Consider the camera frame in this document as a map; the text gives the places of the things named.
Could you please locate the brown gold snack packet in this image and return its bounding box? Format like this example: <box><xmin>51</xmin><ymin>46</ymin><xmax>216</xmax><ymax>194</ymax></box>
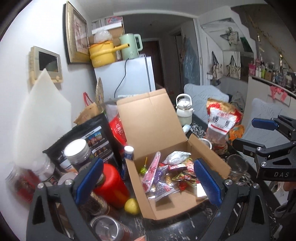
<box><xmin>170</xmin><ymin>158</ymin><xmax>198</xmax><ymax>191</ymax></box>

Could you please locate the gold rectangular box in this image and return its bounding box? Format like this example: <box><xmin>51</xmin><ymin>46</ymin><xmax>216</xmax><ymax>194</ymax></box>
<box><xmin>196</xmin><ymin>183</ymin><xmax>208</xmax><ymax>201</ymax></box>

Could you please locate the red white snack packet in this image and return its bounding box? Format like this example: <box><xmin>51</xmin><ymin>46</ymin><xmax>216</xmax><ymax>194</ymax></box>
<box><xmin>168</xmin><ymin>163</ymin><xmax>187</xmax><ymax>172</ymax></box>

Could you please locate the white grey snack packet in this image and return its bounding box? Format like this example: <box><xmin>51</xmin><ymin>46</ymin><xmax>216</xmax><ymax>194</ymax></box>
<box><xmin>163</xmin><ymin>151</ymin><xmax>191</xmax><ymax>165</ymax></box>

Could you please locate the silver purple snack packet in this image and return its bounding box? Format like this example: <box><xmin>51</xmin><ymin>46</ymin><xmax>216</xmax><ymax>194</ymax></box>
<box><xmin>152</xmin><ymin>165</ymin><xmax>178</xmax><ymax>202</ymax></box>

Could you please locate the green lollipop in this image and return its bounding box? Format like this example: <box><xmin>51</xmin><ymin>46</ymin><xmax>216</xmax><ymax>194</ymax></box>
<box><xmin>140</xmin><ymin>157</ymin><xmax>147</xmax><ymax>176</ymax></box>

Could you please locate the pink love snack packet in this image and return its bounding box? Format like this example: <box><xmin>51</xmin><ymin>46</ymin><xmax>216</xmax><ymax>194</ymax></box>
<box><xmin>142</xmin><ymin>152</ymin><xmax>161</xmax><ymax>193</ymax></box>

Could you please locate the grey chair cover near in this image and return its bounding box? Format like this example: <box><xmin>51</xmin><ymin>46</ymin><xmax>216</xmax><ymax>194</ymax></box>
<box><xmin>242</xmin><ymin>98</ymin><xmax>289</xmax><ymax>148</ymax></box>

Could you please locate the grey chair cover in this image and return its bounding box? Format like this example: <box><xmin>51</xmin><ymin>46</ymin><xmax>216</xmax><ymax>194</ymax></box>
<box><xmin>184</xmin><ymin>83</ymin><xmax>229</xmax><ymax>124</ymax></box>
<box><xmin>242</xmin><ymin>98</ymin><xmax>289</xmax><ymax>148</ymax></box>

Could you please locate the red canister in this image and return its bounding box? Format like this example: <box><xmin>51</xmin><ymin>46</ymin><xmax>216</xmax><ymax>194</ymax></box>
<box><xmin>93</xmin><ymin>163</ymin><xmax>130</xmax><ymax>209</ymax></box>

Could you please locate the clear glass mug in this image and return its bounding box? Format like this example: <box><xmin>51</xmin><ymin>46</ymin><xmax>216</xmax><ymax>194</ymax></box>
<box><xmin>226</xmin><ymin>154</ymin><xmax>248</xmax><ymax>182</ymax></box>

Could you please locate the dark label jar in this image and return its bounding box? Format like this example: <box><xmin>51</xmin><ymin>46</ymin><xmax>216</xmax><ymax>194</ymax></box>
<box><xmin>64</xmin><ymin>139</ymin><xmax>94</xmax><ymax>172</ymax></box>

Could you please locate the open cardboard box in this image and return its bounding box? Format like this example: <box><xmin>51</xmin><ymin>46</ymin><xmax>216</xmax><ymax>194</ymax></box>
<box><xmin>117</xmin><ymin>89</ymin><xmax>230</xmax><ymax>220</ymax></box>

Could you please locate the cashew nut bag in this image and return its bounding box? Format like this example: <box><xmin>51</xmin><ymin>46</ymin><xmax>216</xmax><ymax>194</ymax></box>
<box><xmin>205</xmin><ymin>98</ymin><xmax>243</xmax><ymax>155</ymax></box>

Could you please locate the clear jar red label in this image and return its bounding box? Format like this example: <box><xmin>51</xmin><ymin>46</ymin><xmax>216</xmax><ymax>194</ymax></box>
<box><xmin>90</xmin><ymin>215</ymin><xmax>132</xmax><ymax>241</ymax></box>

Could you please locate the yellow lemon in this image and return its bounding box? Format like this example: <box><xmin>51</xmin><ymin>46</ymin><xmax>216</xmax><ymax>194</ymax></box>
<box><xmin>125</xmin><ymin>198</ymin><xmax>140</xmax><ymax>215</ymax></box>

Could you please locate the black snack pouch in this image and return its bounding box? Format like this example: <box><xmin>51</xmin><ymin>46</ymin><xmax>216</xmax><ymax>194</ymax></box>
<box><xmin>43</xmin><ymin>113</ymin><xmax>122</xmax><ymax>172</ymax></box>

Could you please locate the small white blue bottle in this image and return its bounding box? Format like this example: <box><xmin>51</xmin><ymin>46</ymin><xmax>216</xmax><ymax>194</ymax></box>
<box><xmin>121</xmin><ymin>145</ymin><xmax>135</xmax><ymax>180</ymax></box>

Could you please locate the tote bag right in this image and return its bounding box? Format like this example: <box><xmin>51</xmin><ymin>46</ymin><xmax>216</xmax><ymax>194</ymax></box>
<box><xmin>227</xmin><ymin>55</ymin><xmax>241</xmax><ymax>79</ymax></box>

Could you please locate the tote bag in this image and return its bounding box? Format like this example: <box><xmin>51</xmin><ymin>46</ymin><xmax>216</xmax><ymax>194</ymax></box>
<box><xmin>212</xmin><ymin>51</ymin><xmax>223</xmax><ymax>80</ymax></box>
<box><xmin>227</xmin><ymin>55</ymin><xmax>241</xmax><ymax>79</ymax></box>

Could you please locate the red gift bag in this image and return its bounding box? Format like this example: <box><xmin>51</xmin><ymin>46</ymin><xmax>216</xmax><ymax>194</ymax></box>
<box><xmin>109</xmin><ymin>114</ymin><xmax>127</xmax><ymax>146</ymax></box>

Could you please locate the white thermos kettle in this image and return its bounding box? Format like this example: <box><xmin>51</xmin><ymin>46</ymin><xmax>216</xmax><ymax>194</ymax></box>
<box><xmin>176</xmin><ymin>93</ymin><xmax>194</xmax><ymax>126</ymax></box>

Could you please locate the tote bag left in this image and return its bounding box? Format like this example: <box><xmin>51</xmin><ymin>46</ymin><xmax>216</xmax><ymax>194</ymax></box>
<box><xmin>212</xmin><ymin>51</ymin><xmax>223</xmax><ymax>80</ymax></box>

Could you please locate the grey chair cover far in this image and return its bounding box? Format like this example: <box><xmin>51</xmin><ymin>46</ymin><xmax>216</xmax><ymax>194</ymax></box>
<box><xmin>184</xmin><ymin>83</ymin><xmax>229</xmax><ymax>124</ymax></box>

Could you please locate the white foam board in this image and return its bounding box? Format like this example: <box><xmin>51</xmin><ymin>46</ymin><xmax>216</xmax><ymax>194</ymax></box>
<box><xmin>14</xmin><ymin>69</ymin><xmax>72</xmax><ymax>169</ymax></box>

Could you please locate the woven round mat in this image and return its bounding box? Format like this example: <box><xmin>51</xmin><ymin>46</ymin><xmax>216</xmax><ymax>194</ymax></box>
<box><xmin>95</xmin><ymin>77</ymin><xmax>104</xmax><ymax>105</ymax></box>

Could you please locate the white mini fridge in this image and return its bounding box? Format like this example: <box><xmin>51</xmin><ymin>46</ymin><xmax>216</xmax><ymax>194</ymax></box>
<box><xmin>94</xmin><ymin>56</ymin><xmax>156</xmax><ymax>101</ymax></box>

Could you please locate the yellow saucepan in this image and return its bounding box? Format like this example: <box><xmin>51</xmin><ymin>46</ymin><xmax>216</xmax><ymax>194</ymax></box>
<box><xmin>89</xmin><ymin>41</ymin><xmax>130</xmax><ymax>68</ymax></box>

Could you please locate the green electric kettle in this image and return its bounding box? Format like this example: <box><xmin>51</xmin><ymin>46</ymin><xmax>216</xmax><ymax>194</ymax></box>
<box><xmin>119</xmin><ymin>33</ymin><xmax>143</xmax><ymax>60</ymax></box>

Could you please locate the framed picture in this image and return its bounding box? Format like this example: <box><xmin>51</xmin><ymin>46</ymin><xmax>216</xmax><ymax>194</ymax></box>
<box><xmin>63</xmin><ymin>1</ymin><xmax>90</xmax><ymax>64</ymax></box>

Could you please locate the wall intercom panel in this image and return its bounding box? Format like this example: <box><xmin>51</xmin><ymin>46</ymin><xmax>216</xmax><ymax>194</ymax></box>
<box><xmin>29</xmin><ymin>46</ymin><xmax>63</xmax><ymax>85</ymax></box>

